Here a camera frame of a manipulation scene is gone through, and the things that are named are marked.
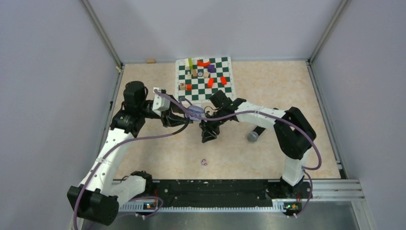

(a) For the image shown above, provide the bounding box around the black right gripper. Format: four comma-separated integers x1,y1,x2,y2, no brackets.
200,109,227,143

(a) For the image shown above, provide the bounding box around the grey-blue earbud case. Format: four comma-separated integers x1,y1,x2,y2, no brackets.
184,105,205,121

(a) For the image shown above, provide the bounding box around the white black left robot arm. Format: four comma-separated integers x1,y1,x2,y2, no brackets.
67,81,191,230

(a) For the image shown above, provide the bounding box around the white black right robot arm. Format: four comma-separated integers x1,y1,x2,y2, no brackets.
199,91,316,197

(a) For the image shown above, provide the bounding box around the black microphone grey head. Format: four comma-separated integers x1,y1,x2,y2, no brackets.
247,126,265,143

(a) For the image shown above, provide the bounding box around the green white chessboard mat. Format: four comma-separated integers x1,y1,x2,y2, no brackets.
174,56,237,104

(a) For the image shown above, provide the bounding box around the red cylinder block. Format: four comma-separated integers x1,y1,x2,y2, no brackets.
207,78,214,89

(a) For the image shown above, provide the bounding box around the red block right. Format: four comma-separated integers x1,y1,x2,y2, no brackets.
220,76,227,86

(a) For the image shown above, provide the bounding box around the small wooden cube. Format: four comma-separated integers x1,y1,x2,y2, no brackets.
192,69,198,78

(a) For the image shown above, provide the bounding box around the yellow-green block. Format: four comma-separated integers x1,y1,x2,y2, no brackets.
187,58,193,70

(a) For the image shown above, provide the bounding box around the purple block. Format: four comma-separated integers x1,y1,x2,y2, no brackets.
207,65,216,73

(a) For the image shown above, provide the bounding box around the red arch block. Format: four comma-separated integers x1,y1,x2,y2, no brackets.
197,60,211,68

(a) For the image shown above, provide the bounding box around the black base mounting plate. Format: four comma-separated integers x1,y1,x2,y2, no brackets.
139,179,311,208

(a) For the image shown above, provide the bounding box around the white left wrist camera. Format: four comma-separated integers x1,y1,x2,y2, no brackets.
152,87,170,115

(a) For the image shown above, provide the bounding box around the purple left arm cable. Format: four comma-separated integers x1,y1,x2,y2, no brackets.
73,89,197,230

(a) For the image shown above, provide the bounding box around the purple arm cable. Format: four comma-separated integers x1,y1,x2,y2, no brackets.
73,89,197,230
193,109,322,219

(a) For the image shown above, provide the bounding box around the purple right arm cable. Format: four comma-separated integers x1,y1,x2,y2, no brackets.
193,109,322,219

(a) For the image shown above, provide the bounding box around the aluminium frame rail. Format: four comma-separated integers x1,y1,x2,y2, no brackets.
68,179,378,230

